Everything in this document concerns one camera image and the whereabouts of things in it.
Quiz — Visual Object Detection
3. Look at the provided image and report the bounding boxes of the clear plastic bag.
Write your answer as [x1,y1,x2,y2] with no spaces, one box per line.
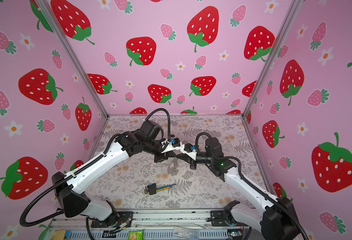
[173,227,200,240]

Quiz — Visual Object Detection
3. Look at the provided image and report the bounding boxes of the black connector with coloured wires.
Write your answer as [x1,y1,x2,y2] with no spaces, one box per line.
[145,183,176,195]

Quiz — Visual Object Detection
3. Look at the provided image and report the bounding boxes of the aluminium rail frame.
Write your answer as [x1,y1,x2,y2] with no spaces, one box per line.
[43,209,264,240]

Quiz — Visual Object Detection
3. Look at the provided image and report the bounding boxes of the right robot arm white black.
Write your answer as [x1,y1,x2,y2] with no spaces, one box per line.
[170,133,309,240]

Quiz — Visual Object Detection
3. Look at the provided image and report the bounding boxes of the green snack packet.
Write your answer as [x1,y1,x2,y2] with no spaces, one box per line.
[128,230,144,240]

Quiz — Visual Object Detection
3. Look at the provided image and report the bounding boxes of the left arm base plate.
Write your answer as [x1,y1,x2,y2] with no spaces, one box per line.
[91,212,134,228]

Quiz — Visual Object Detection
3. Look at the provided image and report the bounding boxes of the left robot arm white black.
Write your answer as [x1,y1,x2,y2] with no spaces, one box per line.
[19,117,196,227]

